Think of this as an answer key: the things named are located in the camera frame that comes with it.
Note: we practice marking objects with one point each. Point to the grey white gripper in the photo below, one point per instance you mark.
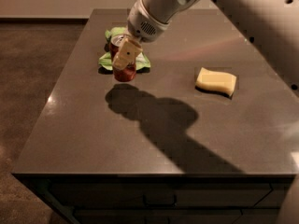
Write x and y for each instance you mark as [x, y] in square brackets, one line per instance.
[144, 24]

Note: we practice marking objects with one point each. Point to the red coke can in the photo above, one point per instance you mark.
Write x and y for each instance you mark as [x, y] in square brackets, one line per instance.
[128, 73]

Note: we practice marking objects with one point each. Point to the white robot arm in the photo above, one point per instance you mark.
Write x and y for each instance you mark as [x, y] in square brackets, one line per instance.
[271, 26]

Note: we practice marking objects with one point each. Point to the green rice chip bag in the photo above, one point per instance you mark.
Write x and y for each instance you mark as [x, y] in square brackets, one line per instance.
[142, 61]

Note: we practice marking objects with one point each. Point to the yellow sponge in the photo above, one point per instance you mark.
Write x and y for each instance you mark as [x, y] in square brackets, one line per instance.
[222, 82]

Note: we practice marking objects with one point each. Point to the dark cabinet drawers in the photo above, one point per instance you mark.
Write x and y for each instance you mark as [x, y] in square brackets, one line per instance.
[161, 199]

